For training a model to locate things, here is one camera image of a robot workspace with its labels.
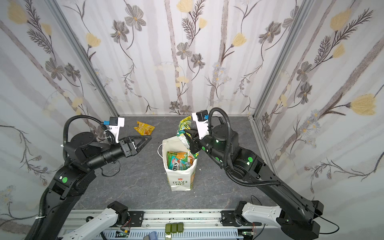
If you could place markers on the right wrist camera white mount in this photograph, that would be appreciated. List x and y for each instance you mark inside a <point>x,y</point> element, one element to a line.
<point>201,119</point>

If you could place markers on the green Fox's candy bag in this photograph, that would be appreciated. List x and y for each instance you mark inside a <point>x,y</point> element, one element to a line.
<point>185,124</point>

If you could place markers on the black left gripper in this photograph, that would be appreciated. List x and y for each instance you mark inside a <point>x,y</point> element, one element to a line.
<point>127,146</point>

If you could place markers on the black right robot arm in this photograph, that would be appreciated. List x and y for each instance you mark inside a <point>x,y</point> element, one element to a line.
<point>293,214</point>

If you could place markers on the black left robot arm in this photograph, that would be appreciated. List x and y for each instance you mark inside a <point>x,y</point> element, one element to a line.
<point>84,156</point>

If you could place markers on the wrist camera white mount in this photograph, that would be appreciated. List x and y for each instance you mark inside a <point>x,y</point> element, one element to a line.
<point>114,124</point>
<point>201,119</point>

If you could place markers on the white paper shopping bag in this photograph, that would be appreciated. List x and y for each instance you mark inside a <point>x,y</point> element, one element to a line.
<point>178,180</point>

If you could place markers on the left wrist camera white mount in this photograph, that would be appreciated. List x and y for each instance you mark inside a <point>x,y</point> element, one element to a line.
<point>114,124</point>

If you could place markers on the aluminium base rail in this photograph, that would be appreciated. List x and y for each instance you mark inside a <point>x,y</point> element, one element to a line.
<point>198,225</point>

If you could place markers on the blue object at bottom edge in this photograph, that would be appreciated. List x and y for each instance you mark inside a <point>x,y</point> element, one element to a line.
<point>151,236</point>

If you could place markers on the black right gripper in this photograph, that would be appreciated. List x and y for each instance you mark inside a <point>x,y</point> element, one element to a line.
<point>195,144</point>

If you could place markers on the yellow chips snack bag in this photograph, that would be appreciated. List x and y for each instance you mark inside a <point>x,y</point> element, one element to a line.
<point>144,129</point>

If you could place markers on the green orange snack bag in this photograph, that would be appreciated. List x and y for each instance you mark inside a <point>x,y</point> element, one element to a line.
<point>179,161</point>

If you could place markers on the green block on rail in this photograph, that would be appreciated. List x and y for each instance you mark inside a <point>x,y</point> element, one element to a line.
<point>173,228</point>

